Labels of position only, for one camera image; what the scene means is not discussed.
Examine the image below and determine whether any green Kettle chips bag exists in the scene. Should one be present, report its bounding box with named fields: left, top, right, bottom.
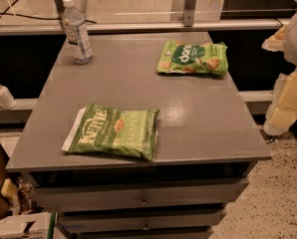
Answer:
left=62, top=104, right=159, bottom=161

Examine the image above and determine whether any black cable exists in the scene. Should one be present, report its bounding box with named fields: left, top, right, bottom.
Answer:
left=0, top=0, right=98, bottom=25

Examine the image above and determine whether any clear plastic water bottle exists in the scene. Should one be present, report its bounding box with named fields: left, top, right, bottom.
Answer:
left=62, top=0, right=93, bottom=64

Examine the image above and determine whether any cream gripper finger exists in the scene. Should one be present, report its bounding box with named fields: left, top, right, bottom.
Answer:
left=263, top=68, right=297, bottom=135
left=261, top=26, right=287, bottom=52

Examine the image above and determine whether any white cardboard box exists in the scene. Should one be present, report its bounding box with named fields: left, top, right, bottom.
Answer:
left=0, top=212, right=55, bottom=239

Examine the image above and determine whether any white pump dispenser bottle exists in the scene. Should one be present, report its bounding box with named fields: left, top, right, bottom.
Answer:
left=0, top=85, right=17, bottom=110

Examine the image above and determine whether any green rice chip bag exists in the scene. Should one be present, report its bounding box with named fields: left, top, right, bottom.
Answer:
left=156, top=40, right=228, bottom=76

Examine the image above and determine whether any metal frame post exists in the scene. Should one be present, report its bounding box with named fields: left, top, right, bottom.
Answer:
left=182, top=0, right=196, bottom=27

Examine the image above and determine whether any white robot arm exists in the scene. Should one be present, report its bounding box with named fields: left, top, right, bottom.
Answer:
left=262, top=12, right=297, bottom=135

